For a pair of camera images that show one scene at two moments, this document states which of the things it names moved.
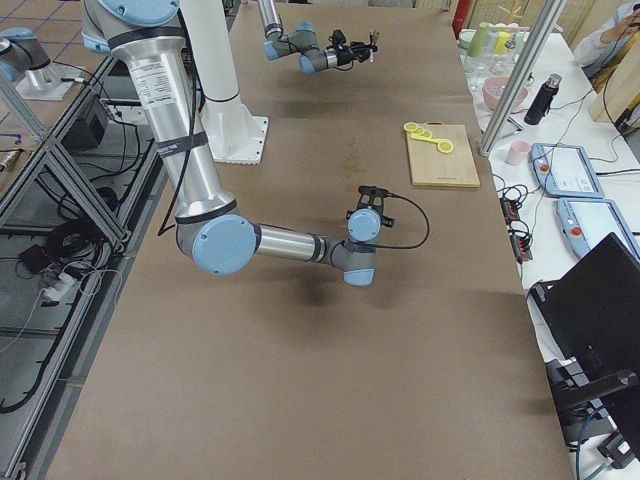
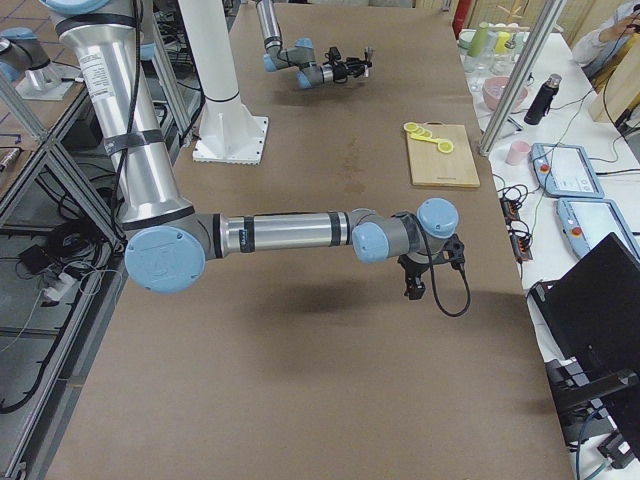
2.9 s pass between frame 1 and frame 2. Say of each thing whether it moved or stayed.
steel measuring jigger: moved
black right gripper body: moved
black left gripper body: moved
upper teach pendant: stayed
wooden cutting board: stayed
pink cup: stayed
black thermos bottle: stayed
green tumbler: stayed
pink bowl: stayed
